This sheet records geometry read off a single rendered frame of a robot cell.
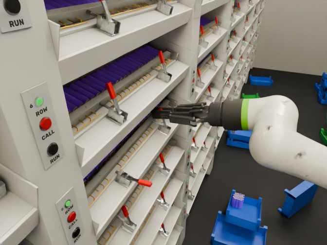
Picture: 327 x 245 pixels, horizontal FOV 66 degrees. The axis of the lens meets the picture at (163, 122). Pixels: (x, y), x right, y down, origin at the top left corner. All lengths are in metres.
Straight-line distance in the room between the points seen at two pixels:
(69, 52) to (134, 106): 0.27
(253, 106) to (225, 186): 1.39
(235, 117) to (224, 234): 1.15
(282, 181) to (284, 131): 1.63
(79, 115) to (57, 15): 0.19
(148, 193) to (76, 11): 0.63
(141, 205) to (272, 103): 0.52
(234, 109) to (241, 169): 1.53
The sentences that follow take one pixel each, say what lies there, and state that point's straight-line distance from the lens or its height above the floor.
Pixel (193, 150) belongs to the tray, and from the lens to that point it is 1.43.
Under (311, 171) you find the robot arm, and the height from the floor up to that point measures 1.05.
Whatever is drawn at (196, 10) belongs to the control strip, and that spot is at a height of 1.30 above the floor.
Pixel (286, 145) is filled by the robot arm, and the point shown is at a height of 1.10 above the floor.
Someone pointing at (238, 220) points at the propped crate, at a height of 0.13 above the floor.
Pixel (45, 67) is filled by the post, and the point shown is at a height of 1.31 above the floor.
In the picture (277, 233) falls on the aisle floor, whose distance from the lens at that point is 1.88.
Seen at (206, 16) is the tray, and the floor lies 1.19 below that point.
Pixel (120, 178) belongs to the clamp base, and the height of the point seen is 0.96.
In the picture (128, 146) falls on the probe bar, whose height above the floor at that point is 0.98.
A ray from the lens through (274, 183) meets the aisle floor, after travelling 2.20.
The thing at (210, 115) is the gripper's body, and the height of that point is 1.06.
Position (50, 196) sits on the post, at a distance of 0.44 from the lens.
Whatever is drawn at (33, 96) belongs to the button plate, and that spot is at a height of 1.28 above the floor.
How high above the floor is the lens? 1.42
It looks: 31 degrees down
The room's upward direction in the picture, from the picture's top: straight up
